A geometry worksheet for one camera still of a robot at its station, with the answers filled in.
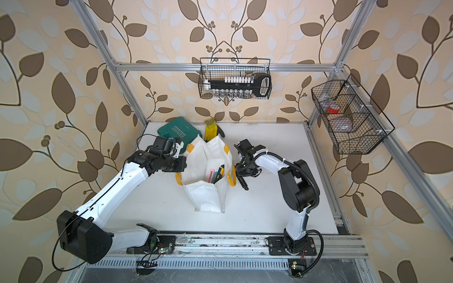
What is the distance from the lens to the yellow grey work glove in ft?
3.74

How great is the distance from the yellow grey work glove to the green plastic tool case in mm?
49

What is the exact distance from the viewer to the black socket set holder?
0.82m

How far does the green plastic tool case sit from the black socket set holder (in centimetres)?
35

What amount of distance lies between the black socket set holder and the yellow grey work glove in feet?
1.03

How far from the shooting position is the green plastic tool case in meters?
1.11
